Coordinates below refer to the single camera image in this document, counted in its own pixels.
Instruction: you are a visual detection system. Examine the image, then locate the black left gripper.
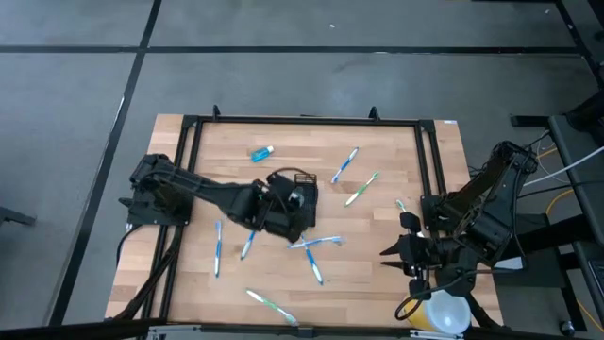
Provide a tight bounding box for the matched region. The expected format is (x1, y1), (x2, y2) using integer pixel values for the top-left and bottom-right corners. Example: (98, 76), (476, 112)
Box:
(254, 186), (312, 244)

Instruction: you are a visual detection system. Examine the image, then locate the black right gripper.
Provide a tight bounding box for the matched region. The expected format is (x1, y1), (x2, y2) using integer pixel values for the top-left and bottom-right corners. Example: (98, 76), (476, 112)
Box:
(379, 233), (447, 280)

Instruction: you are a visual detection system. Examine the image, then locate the black wire toothbrush holder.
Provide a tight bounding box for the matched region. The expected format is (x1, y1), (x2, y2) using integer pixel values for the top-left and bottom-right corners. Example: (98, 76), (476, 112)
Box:
(294, 173), (320, 228)

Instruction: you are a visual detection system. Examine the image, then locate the clear blue toothbrush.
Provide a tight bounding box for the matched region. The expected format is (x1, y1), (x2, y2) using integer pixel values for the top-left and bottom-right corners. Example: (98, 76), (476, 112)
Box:
(287, 235), (345, 250)

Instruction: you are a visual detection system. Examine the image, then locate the blue white toothbrush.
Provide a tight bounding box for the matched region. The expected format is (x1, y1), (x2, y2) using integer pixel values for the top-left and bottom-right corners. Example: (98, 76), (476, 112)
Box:
(300, 234), (325, 286)
(239, 229), (257, 261)
(330, 146), (360, 184)
(214, 219), (223, 279)

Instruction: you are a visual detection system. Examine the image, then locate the green white toothbrush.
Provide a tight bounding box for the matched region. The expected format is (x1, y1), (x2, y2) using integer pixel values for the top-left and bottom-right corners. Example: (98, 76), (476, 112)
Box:
(244, 288), (299, 327)
(344, 171), (380, 208)
(394, 198), (425, 238)

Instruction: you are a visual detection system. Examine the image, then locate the yellow cup with white lid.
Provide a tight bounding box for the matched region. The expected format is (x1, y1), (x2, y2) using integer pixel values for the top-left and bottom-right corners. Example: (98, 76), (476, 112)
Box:
(405, 288), (472, 334)

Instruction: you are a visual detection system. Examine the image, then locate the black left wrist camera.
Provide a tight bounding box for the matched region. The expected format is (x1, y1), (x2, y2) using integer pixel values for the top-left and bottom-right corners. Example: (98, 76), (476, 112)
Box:
(266, 172), (298, 202)

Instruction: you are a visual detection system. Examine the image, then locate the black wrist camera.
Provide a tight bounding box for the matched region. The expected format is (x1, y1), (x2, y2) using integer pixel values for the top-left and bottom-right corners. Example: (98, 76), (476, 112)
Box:
(266, 172), (298, 202)
(399, 212), (423, 233)

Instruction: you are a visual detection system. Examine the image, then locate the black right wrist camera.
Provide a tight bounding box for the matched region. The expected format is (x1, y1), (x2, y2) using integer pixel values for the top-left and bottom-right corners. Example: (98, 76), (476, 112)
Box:
(399, 212), (423, 233)

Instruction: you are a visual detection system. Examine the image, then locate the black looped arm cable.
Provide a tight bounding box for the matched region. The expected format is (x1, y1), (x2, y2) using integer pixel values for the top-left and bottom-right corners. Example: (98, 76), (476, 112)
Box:
(394, 271), (468, 322)

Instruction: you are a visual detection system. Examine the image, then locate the brown gripper cable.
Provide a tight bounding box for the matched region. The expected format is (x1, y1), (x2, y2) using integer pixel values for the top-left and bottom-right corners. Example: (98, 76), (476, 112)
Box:
(273, 166), (309, 179)

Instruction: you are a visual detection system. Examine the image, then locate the black metal table frame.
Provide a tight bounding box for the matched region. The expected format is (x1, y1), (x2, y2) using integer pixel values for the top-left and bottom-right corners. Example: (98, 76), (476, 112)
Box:
(110, 104), (504, 340)

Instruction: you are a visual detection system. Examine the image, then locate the black base cable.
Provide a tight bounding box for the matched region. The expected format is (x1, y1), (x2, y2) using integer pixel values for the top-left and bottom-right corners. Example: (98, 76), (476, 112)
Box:
(115, 224), (139, 268)

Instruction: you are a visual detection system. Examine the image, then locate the yellow floor cable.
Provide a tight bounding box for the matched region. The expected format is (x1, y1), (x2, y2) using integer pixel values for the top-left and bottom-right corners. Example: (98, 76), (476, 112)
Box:
(545, 187), (576, 216)

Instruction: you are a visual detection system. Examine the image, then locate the white cable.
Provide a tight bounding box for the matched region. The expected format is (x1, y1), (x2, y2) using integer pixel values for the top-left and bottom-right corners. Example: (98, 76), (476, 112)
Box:
(522, 144), (604, 189)

